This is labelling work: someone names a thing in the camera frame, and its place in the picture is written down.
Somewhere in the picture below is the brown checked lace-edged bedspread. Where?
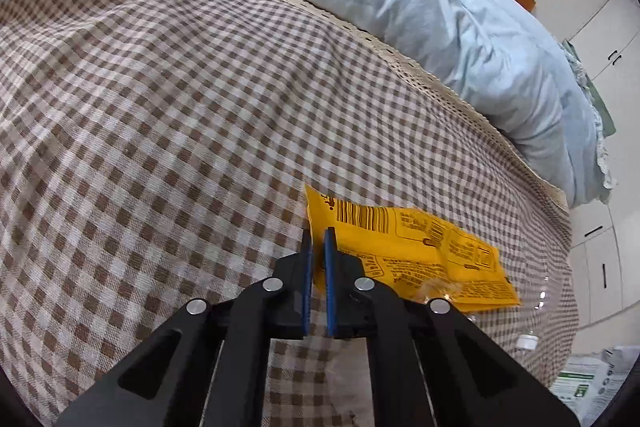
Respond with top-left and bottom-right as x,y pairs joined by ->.
0,0 -> 581,427

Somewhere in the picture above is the yellow snack packet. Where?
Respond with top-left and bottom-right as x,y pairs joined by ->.
304,184 -> 522,314

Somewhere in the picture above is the white wardrobe with black handles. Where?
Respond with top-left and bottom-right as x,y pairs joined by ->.
530,0 -> 640,328

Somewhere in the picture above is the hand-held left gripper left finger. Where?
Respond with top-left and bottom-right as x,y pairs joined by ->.
55,229 -> 315,427

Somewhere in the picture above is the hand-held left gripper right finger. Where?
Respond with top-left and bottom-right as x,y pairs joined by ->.
322,227 -> 581,427

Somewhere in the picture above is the clear plastic bottle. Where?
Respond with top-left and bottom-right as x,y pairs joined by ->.
515,274 -> 553,353

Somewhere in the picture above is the white green printed box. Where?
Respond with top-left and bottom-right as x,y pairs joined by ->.
547,344 -> 636,418

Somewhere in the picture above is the green cloth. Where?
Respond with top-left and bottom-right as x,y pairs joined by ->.
562,39 -> 617,138

